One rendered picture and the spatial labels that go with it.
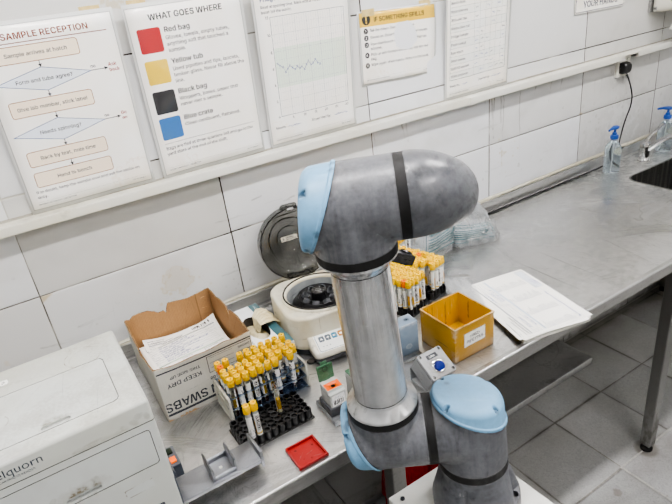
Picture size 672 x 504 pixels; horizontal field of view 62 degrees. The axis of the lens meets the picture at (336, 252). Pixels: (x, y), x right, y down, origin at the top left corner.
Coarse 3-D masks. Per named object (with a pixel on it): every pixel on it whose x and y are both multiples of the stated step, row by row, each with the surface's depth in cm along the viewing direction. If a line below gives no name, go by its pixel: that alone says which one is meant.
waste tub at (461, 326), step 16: (432, 304) 146; (448, 304) 150; (464, 304) 149; (480, 304) 143; (432, 320) 141; (448, 320) 152; (464, 320) 151; (480, 320) 138; (432, 336) 144; (448, 336) 137; (464, 336) 137; (480, 336) 140; (448, 352) 140; (464, 352) 139
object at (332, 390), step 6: (330, 378) 128; (336, 378) 127; (324, 384) 126; (330, 384) 126; (336, 384) 125; (342, 384) 125; (324, 390) 125; (330, 390) 124; (336, 390) 125; (342, 390) 125; (324, 396) 127; (330, 396) 123; (336, 396) 124; (342, 396) 125; (330, 402) 124; (336, 402) 125; (342, 402) 126
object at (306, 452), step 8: (304, 440) 121; (312, 440) 121; (288, 448) 119; (296, 448) 120; (304, 448) 120; (312, 448) 119; (320, 448) 119; (296, 456) 118; (304, 456) 118; (312, 456) 117; (320, 456) 116; (296, 464) 115; (304, 464) 115; (312, 464) 116
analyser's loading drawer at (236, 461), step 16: (224, 448) 114; (240, 448) 117; (256, 448) 113; (208, 464) 110; (224, 464) 113; (240, 464) 113; (256, 464) 113; (192, 480) 110; (208, 480) 110; (224, 480) 110; (192, 496) 107
